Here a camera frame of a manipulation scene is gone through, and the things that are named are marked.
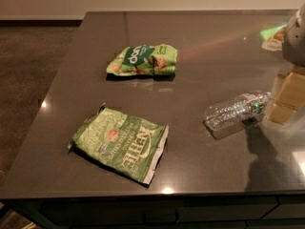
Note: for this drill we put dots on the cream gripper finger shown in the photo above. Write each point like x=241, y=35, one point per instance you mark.
x=290, y=97

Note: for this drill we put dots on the green jalapeno kettle chip bag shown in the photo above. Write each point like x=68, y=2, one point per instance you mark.
x=128, y=144

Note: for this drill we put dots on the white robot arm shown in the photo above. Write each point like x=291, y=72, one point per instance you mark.
x=293, y=45

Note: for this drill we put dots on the green and white snack bag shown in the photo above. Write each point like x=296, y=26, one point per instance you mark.
x=272, y=38

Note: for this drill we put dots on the green rice chip bag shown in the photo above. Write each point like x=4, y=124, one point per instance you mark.
x=145, y=60

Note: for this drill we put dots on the clear plastic water bottle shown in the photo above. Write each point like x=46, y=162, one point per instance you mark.
x=235, y=110

